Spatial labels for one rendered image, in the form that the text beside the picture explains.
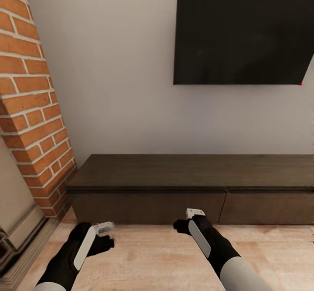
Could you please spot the cabinet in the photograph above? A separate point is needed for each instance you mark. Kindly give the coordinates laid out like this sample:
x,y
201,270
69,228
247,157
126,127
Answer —
x,y
228,188

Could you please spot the wood fireplace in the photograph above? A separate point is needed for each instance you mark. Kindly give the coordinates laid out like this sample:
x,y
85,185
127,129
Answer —
x,y
24,229

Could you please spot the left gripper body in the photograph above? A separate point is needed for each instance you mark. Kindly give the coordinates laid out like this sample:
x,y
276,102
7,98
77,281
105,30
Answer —
x,y
101,246

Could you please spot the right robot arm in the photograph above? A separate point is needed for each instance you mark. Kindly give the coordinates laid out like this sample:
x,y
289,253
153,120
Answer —
x,y
232,270

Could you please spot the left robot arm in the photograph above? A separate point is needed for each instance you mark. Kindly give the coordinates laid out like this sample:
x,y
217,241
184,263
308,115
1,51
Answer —
x,y
83,241

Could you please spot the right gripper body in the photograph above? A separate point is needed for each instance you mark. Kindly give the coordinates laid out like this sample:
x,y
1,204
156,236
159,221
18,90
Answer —
x,y
182,226

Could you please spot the wall mounted tv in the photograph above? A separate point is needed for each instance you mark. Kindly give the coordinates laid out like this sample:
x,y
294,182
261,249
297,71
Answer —
x,y
243,41

